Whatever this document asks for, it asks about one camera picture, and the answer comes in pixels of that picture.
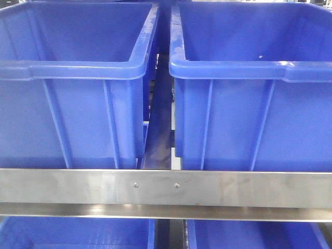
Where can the blue upper bin left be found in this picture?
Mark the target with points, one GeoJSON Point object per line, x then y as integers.
{"type": "Point", "coordinates": [74, 83]}

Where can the blue upper bin right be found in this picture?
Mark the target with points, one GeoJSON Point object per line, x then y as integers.
{"type": "Point", "coordinates": [252, 86]}

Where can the blue bin front right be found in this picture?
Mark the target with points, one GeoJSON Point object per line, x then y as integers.
{"type": "Point", "coordinates": [245, 234]}

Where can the steel shelf front rail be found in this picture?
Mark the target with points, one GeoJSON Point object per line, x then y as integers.
{"type": "Point", "coordinates": [167, 194]}

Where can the blue bin front left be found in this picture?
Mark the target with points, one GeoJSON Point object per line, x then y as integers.
{"type": "Point", "coordinates": [62, 232]}

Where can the blue bin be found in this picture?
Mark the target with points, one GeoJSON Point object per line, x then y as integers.
{"type": "Point", "coordinates": [245, 234]}
{"type": "Point", "coordinates": [62, 232]}
{"type": "Point", "coordinates": [74, 83]}
{"type": "Point", "coordinates": [252, 86]}

